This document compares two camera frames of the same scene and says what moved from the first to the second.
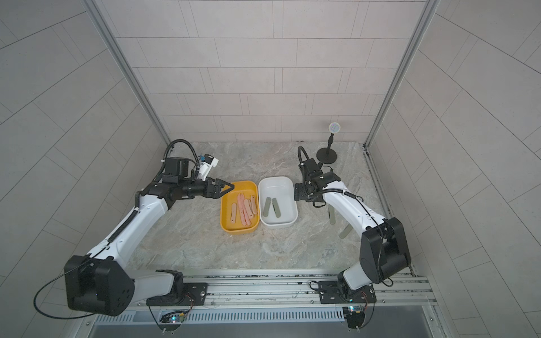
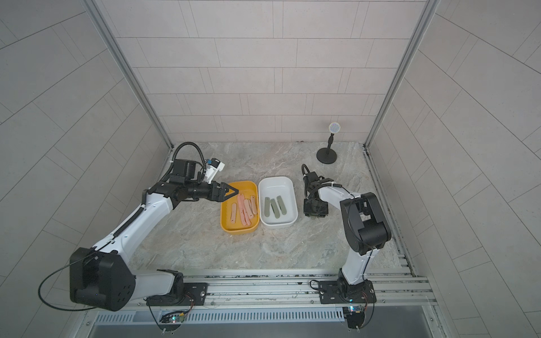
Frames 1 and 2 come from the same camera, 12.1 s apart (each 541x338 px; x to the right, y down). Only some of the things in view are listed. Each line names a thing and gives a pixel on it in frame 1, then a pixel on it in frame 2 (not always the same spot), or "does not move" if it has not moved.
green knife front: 266,206 does not move
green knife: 332,214 → 282,206
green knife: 276,207 does not move
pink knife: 253,205 does not move
